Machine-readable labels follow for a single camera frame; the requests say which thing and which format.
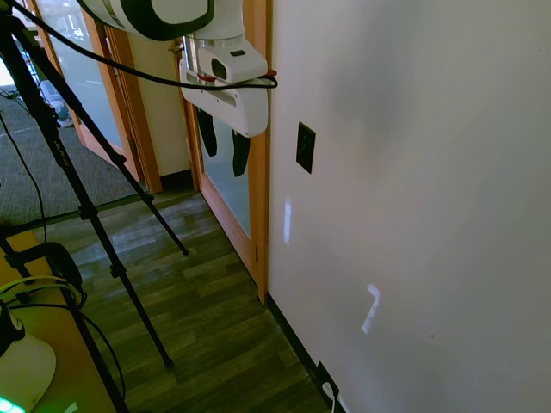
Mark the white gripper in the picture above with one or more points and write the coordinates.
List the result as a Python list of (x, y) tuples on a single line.
[(241, 107)]

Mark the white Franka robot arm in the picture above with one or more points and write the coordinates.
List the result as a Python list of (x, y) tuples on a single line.
[(142, 15)]

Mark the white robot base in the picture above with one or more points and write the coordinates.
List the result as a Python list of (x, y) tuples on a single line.
[(21, 370)]

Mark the wooden glass door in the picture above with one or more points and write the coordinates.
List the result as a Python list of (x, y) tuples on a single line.
[(228, 185)]

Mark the black baseboard strip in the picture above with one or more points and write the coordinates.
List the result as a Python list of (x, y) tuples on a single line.
[(297, 340)]

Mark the black clamp on table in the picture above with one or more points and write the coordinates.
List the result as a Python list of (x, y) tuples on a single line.
[(47, 262)]

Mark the white power plug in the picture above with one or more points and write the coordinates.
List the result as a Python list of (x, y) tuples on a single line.
[(329, 390)]

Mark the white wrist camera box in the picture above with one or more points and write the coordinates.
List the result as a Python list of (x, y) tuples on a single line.
[(230, 64)]

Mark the black wall light switch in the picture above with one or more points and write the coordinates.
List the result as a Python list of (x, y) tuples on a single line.
[(305, 147)]

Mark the wooden glass door frame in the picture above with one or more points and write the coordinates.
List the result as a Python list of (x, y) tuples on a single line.
[(99, 99)]

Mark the black camera tripod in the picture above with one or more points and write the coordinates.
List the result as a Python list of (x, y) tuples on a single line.
[(82, 189)]

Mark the black wall power outlet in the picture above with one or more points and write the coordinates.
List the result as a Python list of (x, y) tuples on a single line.
[(326, 378)]

